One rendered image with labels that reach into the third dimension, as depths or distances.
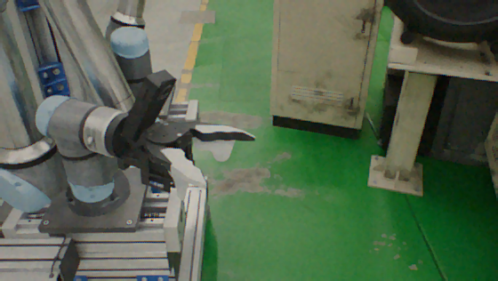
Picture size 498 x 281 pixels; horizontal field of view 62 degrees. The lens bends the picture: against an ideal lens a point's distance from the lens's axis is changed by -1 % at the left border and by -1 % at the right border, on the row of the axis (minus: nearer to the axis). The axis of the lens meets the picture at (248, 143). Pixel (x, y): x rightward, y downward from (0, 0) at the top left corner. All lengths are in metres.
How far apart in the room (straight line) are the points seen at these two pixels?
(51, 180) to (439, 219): 1.75
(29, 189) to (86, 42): 0.29
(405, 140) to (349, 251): 0.62
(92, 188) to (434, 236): 1.62
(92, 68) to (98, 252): 0.52
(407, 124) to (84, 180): 1.64
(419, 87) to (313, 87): 0.66
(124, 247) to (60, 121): 0.49
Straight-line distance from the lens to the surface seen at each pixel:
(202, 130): 0.64
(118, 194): 1.04
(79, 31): 0.81
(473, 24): 1.52
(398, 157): 2.22
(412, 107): 2.07
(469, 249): 2.10
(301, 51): 2.36
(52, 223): 1.07
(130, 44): 1.36
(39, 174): 0.87
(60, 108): 0.73
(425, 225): 2.13
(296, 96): 2.49
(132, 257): 1.16
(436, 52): 1.74
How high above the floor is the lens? 1.41
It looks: 35 degrees down
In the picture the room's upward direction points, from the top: straight up
